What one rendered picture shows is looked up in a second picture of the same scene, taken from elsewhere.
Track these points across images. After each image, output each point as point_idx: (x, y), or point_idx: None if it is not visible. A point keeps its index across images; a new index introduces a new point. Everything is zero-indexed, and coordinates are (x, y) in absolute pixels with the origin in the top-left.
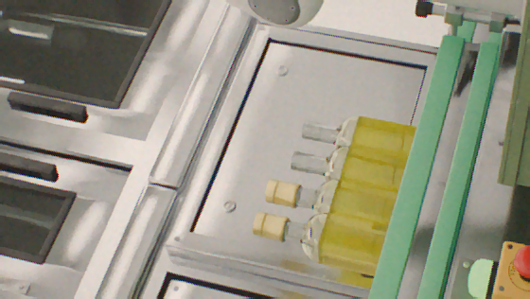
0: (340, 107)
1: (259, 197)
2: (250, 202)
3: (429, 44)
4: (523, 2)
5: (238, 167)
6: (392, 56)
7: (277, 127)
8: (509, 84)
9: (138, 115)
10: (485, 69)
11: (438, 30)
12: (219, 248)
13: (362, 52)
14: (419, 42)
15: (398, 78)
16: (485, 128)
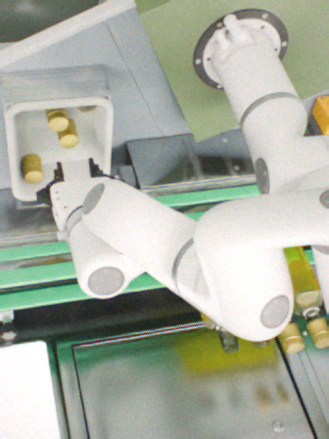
0: (143, 391)
1: (257, 408)
2: (264, 413)
3: (45, 352)
4: (280, 44)
5: (241, 438)
6: (72, 373)
7: (187, 429)
8: (188, 174)
9: None
10: (174, 199)
11: (25, 351)
12: (315, 411)
13: (78, 398)
14: (45, 361)
15: (91, 362)
16: (229, 179)
